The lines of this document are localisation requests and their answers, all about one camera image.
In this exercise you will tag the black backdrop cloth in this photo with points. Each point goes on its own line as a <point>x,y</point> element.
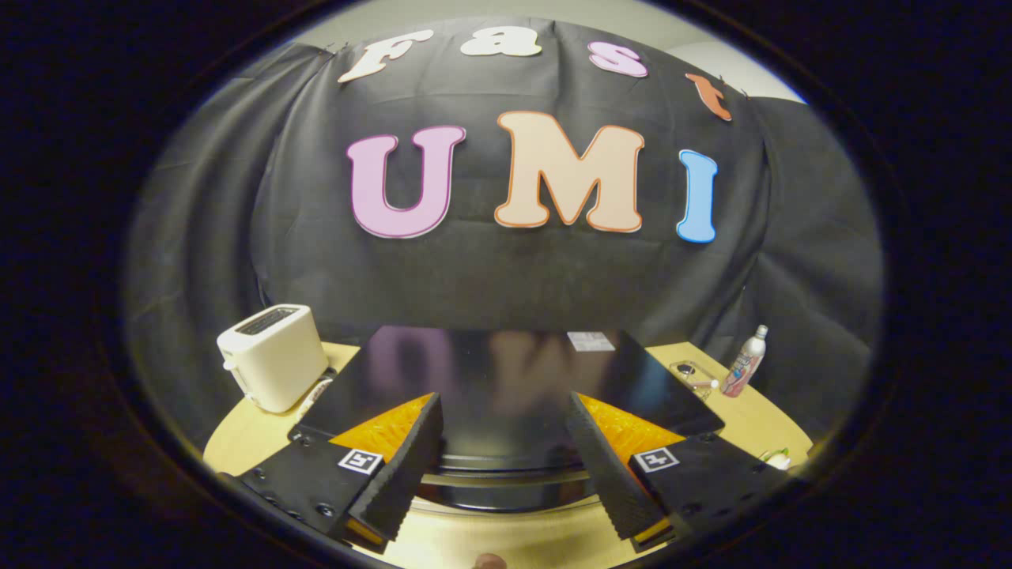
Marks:
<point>506,261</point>

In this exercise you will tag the clear plastic container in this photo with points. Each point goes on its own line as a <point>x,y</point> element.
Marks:
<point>692,376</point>

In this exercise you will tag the small white green object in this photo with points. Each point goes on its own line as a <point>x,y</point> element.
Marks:
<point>776,457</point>

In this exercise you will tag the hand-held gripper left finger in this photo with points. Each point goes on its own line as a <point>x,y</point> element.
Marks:
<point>407,462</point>

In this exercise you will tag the pink white spray bottle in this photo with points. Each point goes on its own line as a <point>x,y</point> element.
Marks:
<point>744,363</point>

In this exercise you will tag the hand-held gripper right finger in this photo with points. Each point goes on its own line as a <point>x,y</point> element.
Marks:
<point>605,466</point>

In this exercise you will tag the brown food piece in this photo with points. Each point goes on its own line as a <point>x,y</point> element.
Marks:
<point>490,561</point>

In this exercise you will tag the white slot toaster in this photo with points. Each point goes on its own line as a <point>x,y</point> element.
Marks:
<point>273,356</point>

